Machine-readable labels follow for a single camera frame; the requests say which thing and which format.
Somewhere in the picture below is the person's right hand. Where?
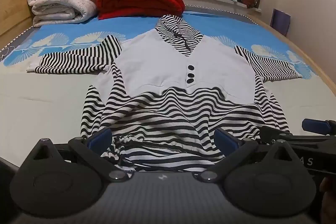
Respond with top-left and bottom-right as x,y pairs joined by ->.
319,176 -> 336,214

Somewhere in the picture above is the wooden headboard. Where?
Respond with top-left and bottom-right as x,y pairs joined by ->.
0,0 -> 55,42

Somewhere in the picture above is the striped hooded top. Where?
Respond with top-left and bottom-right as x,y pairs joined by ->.
26,15 -> 305,174

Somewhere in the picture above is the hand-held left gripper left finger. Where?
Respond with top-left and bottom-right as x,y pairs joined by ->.
19,127 -> 134,183

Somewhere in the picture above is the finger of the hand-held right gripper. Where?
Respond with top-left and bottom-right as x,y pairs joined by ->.
259,125 -> 294,145
301,118 -> 336,136

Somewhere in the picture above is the purple box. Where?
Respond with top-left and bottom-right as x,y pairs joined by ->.
270,9 -> 291,37

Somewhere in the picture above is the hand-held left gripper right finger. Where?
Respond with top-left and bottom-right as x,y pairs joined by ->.
193,127 -> 310,183

